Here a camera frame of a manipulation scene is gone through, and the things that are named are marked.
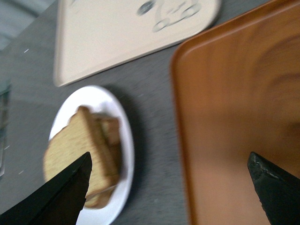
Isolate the beige rabbit tray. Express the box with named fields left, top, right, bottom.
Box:
left=53, top=0, right=222, bottom=87

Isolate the bread slice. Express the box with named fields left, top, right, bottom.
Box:
left=85, top=113, right=122, bottom=209
left=43, top=106, right=120, bottom=198

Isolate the white round plate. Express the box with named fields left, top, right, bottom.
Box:
left=49, top=85, right=135, bottom=225

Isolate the brown wooden tray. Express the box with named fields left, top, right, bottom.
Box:
left=171, top=0, right=300, bottom=225

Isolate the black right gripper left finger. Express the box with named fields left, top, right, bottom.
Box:
left=0, top=152, right=92, bottom=225

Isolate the grey curtain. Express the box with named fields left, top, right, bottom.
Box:
left=0, top=0, right=54, bottom=50

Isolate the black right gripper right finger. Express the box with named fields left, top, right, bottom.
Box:
left=247, top=152, right=300, bottom=225

